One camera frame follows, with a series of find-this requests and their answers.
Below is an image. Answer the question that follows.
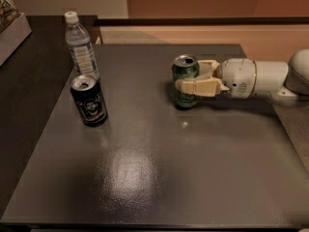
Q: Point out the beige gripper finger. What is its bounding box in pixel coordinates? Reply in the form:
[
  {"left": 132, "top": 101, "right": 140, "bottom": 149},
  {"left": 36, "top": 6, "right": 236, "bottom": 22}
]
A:
[
  {"left": 175, "top": 77, "right": 230, "bottom": 97},
  {"left": 198, "top": 60, "right": 219, "bottom": 79}
]

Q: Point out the green soda can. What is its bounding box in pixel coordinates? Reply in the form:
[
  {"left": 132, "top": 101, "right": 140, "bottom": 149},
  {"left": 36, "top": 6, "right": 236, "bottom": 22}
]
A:
[{"left": 172, "top": 54, "right": 200, "bottom": 109}]

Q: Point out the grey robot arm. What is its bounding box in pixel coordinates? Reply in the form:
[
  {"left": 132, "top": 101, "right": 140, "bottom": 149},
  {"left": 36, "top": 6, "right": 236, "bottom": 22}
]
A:
[{"left": 175, "top": 49, "right": 309, "bottom": 102}]

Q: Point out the black soda can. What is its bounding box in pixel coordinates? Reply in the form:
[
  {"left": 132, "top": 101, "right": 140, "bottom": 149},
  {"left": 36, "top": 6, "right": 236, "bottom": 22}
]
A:
[{"left": 70, "top": 74, "right": 108, "bottom": 127}]

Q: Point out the clear plastic water bottle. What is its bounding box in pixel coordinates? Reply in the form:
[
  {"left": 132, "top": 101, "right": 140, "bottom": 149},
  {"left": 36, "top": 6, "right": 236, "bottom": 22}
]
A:
[{"left": 65, "top": 12, "right": 99, "bottom": 80}]

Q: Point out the white box on left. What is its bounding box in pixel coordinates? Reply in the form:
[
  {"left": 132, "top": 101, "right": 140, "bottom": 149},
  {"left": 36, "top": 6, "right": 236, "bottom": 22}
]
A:
[{"left": 0, "top": 13, "right": 32, "bottom": 66}]

